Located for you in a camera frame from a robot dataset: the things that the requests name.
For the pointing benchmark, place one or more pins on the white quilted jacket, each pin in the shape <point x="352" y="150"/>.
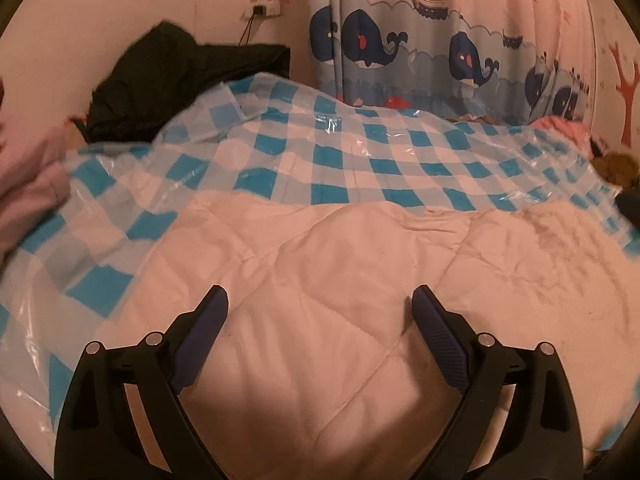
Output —
<point x="325" y="270"/>

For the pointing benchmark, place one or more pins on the dark cloth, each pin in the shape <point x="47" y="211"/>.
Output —
<point x="629" y="201"/>

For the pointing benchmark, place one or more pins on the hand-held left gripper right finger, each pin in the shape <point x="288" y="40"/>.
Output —
<point x="442" y="340"/>

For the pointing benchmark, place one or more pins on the red tree wall sticker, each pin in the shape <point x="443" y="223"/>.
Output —
<point x="625" y="80"/>

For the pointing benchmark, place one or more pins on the black jacket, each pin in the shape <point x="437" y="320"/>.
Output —
<point x="150" y="95"/>

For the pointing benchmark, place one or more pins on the whale print curtain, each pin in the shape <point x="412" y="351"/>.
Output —
<point x="400" y="60"/>

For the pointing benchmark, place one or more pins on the pink garment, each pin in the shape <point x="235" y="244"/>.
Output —
<point x="30" y="180"/>

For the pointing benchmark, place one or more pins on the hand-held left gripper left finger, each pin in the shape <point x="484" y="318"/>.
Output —
<point x="202" y="340"/>

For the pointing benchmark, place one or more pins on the wall socket with charger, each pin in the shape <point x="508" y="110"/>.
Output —
<point x="265" y="4"/>

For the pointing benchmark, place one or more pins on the pink ruffled cloth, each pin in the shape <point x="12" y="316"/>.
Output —
<point x="562" y="130"/>

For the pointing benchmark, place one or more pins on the brown plush toy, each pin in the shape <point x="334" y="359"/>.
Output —
<point x="620" y="170"/>

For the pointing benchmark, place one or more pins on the blue checkered plastic sheet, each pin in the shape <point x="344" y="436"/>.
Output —
<point x="320" y="150"/>

